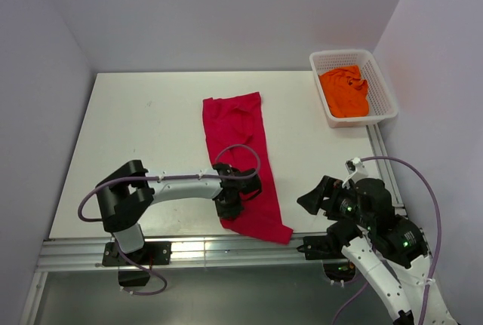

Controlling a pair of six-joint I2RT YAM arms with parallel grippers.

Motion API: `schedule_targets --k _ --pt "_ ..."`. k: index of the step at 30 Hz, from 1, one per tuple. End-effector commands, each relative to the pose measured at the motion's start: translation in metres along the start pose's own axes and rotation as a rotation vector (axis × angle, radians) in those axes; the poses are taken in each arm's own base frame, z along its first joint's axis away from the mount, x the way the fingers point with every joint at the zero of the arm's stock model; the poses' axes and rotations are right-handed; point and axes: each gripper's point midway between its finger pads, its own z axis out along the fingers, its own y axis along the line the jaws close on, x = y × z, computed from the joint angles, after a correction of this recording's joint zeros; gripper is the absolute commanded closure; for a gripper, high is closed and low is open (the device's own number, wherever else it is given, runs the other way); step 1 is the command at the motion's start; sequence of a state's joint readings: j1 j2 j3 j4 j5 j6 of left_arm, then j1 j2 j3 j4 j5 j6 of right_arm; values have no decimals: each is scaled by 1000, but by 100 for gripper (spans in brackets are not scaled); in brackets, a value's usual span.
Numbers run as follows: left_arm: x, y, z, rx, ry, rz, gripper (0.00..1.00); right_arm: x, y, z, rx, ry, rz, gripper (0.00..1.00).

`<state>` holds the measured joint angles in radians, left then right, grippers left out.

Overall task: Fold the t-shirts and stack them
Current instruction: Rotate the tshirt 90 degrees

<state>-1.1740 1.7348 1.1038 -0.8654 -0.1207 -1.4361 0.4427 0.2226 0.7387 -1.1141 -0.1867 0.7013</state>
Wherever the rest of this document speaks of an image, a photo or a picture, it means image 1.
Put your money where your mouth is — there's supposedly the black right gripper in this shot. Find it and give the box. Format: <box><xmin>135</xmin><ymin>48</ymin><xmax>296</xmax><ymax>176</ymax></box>
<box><xmin>296</xmin><ymin>173</ymin><xmax>373</xmax><ymax>228</ymax></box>

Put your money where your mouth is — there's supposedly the red t shirt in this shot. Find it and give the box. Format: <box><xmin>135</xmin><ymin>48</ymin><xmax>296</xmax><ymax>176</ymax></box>
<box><xmin>202</xmin><ymin>92</ymin><xmax>293</xmax><ymax>245</ymax></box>

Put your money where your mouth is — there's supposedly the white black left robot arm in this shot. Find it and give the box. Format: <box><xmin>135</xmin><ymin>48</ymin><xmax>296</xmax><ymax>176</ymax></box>
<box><xmin>95</xmin><ymin>160</ymin><xmax>262</xmax><ymax>264</ymax></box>

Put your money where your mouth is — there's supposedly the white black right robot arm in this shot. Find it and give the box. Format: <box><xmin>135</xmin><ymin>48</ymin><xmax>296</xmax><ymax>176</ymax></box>
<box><xmin>297</xmin><ymin>176</ymin><xmax>456</xmax><ymax>324</ymax></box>

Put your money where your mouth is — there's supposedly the orange t shirt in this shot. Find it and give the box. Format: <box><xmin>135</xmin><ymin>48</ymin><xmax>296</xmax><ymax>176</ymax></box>
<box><xmin>318</xmin><ymin>65</ymin><xmax>370</xmax><ymax>118</ymax></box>

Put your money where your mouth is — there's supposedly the white perforated plastic basket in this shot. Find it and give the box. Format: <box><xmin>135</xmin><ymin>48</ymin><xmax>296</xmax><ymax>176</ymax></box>
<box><xmin>309</xmin><ymin>49</ymin><xmax>398</xmax><ymax>128</ymax></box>

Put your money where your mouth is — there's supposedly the aluminium table edge rail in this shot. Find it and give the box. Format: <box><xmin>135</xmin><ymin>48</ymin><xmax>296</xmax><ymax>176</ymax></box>
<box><xmin>35</xmin><ymin>228</ymin><xmax>433</xmax><ymax>273</ymax></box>

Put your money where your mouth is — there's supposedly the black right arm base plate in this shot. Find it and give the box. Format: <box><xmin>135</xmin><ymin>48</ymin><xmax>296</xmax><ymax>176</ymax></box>
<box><xmin>296</xmin><ymin>232</ymin><xmax>369</xmax><ymax>261</ymax></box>

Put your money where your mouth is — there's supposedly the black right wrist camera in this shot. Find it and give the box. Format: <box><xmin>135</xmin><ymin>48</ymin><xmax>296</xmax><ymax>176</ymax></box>
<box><xmin>342</xmin><ymin>158</ymin><xmax>368</xmax><ymax>189</ymax></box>

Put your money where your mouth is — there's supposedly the aluminium right side rail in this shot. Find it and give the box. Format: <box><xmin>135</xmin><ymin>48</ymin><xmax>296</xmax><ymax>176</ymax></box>
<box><xmin>366</xmin><ymin>124</ymin><xmax>407</xmax><ymax>216</ymax></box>

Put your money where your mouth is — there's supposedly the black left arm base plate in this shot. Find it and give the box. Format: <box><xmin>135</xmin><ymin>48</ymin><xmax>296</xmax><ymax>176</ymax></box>
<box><xmin>102</xmin><ymin>241</ymin><xmax>171</xmax><ymax>267</ymax></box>

